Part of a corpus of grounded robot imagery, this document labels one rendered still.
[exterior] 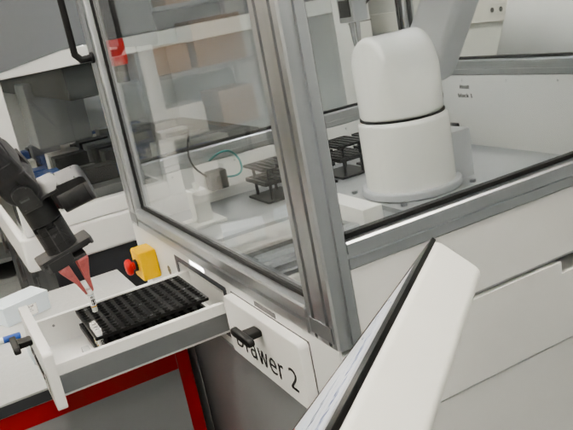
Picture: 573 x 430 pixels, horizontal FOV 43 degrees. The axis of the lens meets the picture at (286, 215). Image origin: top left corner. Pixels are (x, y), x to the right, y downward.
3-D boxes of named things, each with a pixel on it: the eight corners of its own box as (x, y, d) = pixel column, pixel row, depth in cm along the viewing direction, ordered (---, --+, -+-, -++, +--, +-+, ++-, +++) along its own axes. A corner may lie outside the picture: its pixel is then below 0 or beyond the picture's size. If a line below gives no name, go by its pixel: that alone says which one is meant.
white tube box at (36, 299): (8, 328, 182) (2, 309, 180) (-8, 322, 188) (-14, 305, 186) (52, 307, 190) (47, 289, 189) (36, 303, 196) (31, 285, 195)
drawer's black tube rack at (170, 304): (104, 369, 131) (95, 338, 129) (83, 339, 146) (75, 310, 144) (215, 327, 140) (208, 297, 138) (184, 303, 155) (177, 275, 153)
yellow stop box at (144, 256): (141, 282, 172) (135, 254, 170) (133, 276, 178) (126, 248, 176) (162, 276, 174) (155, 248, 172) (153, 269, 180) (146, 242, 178)
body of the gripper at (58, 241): (38, 266, 132) (17, 232, 129) (88, 237, 135) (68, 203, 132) (44, 275, 126) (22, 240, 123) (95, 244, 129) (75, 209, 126)
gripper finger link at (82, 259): (65, 299, 135) (39, 258, 132) (99, 278, 137) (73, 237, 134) (72, 309, 129) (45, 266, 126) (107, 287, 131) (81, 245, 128)
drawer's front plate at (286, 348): (311, 412, 108) (298, 346, 105) (234, 349, 133) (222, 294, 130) (321, 408, 109) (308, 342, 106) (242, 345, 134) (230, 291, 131)
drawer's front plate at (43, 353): (59, 412, 122) (41, 354, 119) (32, 355, 148) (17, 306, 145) (69, 408, 123) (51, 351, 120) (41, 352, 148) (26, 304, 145)
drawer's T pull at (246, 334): (249, 350, 114) (247, 341, 113) (230, 334, 120) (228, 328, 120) (269, 341, 115) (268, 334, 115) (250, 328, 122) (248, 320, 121)
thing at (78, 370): (65, 397, 124) (55, 365, 122) (40, 348, 146) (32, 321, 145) (269, 317, 140) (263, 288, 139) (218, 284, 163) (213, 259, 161)
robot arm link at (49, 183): (-3, 163, 123) (7, 194, 117) (60, 131, 124) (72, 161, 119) (31, 206, 132) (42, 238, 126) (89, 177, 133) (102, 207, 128)
